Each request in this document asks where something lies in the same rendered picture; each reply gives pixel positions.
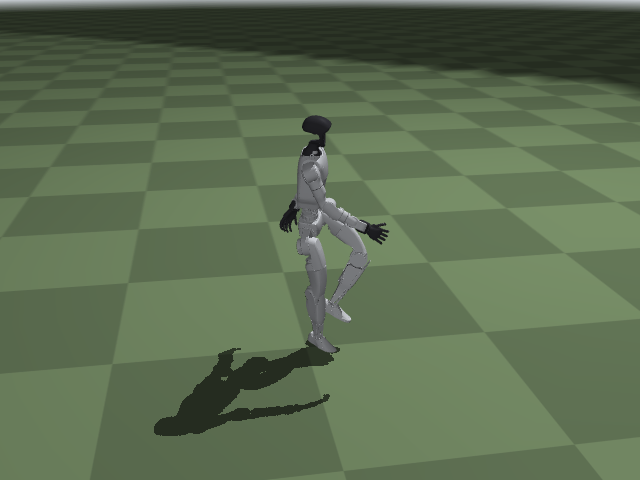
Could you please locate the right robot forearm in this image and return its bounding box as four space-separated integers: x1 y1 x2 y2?
323 202 367 232

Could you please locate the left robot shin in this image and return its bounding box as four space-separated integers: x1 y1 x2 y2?
329 259 370 308

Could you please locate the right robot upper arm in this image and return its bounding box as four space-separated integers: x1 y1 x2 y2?
302 162 336 214

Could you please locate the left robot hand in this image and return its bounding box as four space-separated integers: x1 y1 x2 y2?
280 200 300 233

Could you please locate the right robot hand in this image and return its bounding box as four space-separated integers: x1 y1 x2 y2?
356 220 389 244

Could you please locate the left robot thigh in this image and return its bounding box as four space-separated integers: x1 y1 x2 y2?
318 208 368 267

